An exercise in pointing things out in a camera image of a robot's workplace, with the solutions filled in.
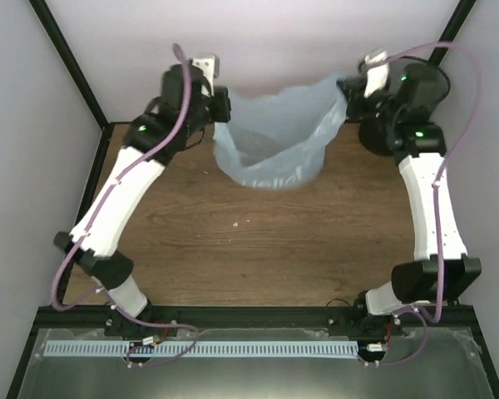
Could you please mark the left black frame post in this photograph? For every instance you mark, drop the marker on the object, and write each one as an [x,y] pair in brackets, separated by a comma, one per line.
[54,33]

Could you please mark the light blue plastic trash bag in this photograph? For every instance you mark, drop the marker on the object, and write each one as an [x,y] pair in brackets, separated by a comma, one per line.
[278,142]

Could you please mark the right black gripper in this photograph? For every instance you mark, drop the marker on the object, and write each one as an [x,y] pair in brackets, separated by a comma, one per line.
[353,90]

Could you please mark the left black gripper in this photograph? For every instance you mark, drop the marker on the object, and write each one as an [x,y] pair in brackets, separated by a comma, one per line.
[221,113]

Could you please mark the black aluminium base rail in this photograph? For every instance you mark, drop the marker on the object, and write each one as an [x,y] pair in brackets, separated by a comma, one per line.
[335,320]

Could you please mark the black mesh trash bin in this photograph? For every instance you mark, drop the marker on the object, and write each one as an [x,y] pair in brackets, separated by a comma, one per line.
[379,137]

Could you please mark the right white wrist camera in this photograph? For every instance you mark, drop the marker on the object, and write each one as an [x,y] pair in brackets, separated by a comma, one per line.
[376,69]

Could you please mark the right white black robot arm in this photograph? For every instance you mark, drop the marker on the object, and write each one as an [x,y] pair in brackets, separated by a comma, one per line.
[398,124]

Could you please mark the light blue slotted cable duct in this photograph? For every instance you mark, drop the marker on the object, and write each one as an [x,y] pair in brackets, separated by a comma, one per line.
[334,349]

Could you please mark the right black frame post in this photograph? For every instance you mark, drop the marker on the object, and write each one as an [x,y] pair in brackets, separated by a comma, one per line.
[452,28]

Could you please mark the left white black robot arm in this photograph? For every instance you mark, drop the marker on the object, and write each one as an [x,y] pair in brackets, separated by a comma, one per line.
[189,101]

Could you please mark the black frame post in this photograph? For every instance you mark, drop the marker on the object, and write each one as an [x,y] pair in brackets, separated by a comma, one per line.
[54,33]
[452,28]

